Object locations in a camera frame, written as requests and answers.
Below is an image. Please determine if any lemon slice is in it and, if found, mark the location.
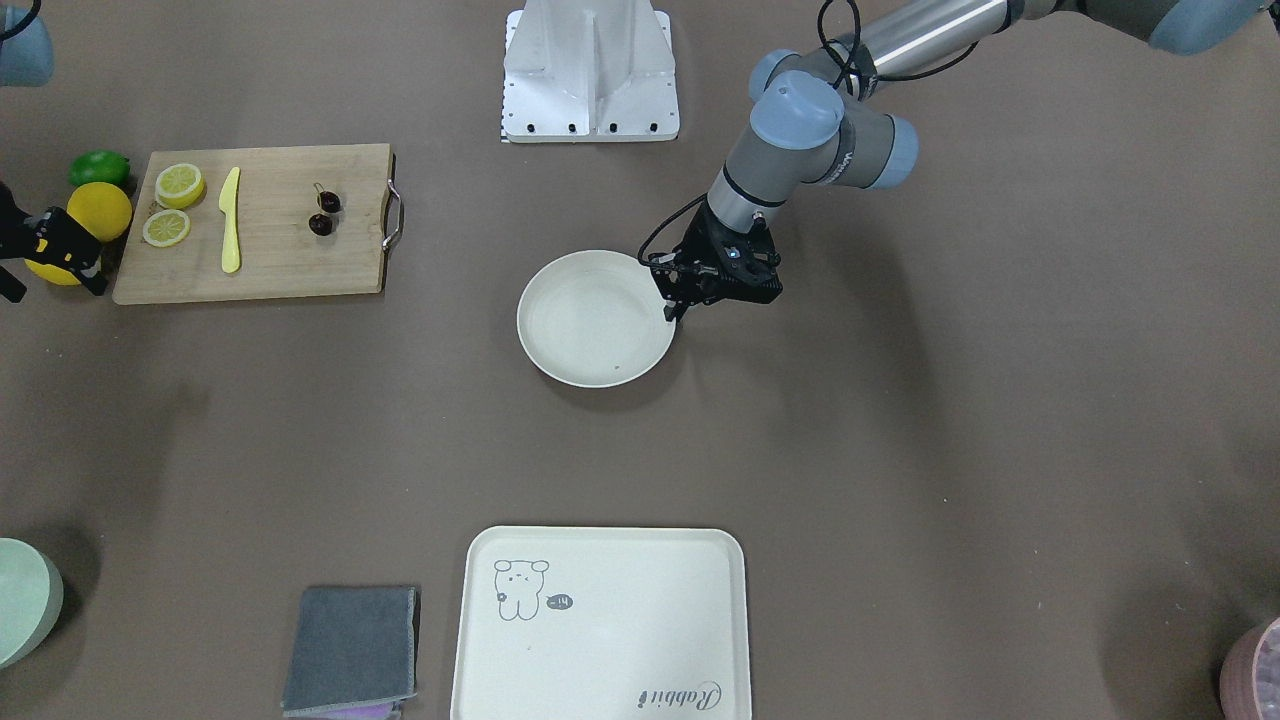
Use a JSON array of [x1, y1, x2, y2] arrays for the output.
[[142, 208, 192, 249], [154, 161, 206, 210]]

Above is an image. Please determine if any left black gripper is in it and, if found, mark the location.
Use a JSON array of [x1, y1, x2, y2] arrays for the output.
[[648, 202, 783, 323]]

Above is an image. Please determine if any outer yellow lemon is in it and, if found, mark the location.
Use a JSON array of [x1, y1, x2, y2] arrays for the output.
[[24, 259, 82, 287]]

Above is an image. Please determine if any cream round plate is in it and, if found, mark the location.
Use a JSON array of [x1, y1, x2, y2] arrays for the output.
[[516, 250, 677, 389]]

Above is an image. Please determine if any mint green bowl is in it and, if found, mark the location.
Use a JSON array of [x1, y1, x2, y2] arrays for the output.
[[1, 537, 64, 669]]

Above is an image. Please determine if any yellow plastic knife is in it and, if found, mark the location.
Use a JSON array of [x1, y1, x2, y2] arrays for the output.
[[218, 167, 242, 275]]

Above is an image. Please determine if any green lime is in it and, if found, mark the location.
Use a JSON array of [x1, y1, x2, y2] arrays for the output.
[[67, 150, 131, 187]]

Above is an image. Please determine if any pink bowl with ice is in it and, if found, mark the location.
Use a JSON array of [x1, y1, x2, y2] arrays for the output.
[[1217, 618, 1279, 719]]

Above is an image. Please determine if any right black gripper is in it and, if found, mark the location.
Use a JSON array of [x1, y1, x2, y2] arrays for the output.
[[1, 184, 108, 296]]

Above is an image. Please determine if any grey folded cloth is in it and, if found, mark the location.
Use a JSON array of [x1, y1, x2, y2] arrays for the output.
[[282, 585, 419, 719]]

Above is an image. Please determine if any cream rabbit tray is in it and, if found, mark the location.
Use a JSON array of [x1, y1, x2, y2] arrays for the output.
[[451, 525, 753, 719]]

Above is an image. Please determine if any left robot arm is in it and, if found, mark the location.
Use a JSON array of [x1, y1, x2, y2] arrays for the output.
[[636, 1, 1277, 323]]

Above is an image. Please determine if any yellow lemon near board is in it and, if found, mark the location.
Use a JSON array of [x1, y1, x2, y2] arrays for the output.
[[65, 182, 133, 243]]

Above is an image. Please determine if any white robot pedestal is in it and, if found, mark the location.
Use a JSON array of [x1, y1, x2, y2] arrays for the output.
[[500, 1, 681, 143]]

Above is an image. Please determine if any bamboo cutting board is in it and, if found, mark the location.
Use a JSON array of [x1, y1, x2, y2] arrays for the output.
[[111, 143, 404, 305]]

